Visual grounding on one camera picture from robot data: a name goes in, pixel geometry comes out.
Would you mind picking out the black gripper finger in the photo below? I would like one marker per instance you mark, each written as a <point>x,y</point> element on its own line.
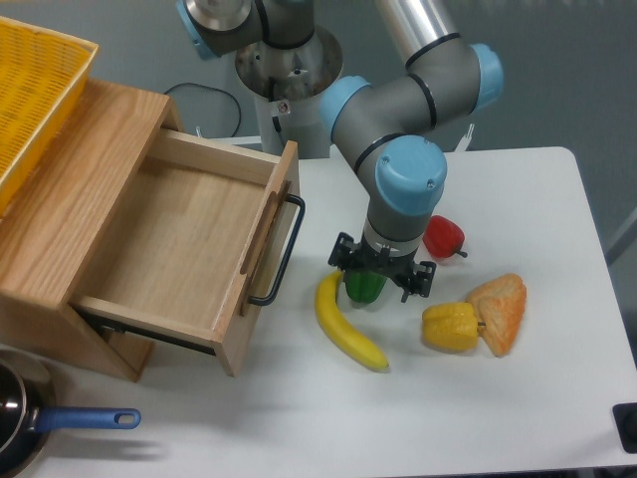
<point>417,279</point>
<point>342,252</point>

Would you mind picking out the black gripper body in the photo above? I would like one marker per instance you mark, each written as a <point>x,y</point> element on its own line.
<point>388,259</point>

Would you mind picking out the yellow banana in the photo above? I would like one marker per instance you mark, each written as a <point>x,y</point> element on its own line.
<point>340,331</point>

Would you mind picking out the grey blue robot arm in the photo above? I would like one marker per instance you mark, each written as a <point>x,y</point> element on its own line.
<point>380,131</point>

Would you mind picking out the green bell pepper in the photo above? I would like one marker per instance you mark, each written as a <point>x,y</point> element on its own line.
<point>364,287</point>

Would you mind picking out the red bell pepper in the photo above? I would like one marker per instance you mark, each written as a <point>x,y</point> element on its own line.
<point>443,238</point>

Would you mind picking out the yellow bell pepper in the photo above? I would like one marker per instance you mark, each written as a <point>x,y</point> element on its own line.
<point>451,327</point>

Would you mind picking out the orange bread piece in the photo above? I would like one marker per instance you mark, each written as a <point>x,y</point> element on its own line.
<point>500,305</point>

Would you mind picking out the open wooden drawer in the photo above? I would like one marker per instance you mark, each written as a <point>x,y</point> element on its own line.
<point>194,246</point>

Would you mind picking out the black object table corner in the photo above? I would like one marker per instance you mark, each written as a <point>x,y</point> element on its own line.
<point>625,415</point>

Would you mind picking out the wooden drawer cabinet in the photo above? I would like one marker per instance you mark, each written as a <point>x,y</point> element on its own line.
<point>55,224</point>

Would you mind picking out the yellow plastic basket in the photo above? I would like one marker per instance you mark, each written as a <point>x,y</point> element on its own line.
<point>43,74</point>

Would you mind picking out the black drawer handle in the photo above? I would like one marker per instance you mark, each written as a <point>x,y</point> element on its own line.
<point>286,256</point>

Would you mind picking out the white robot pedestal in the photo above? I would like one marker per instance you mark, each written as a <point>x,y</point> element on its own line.
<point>287,86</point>

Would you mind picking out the black pan blue handle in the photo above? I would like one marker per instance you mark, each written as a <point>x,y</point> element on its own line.
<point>30,412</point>

